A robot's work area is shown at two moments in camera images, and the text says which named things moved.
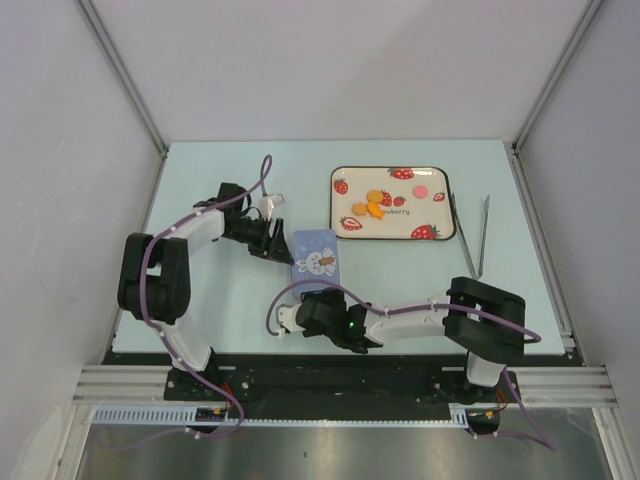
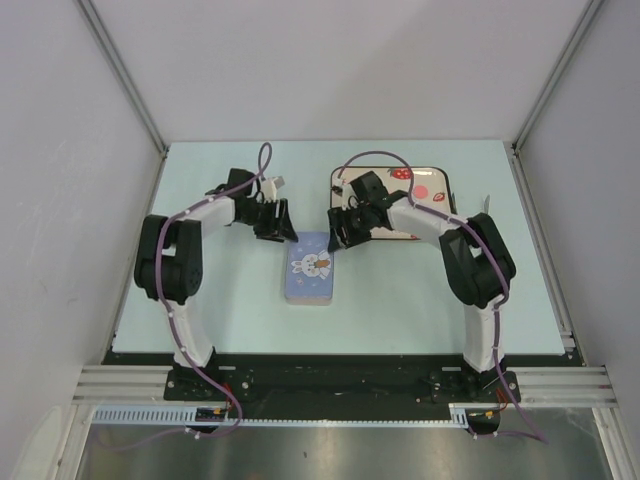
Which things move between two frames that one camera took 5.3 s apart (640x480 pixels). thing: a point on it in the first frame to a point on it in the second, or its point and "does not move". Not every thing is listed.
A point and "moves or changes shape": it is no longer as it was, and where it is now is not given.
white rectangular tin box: x=297 y=290 moves or changes shape
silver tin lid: x=314 y=257 does not move
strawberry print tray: x=406 y=217 does not move
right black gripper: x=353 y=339 to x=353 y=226
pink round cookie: x=420 y=191 does not move
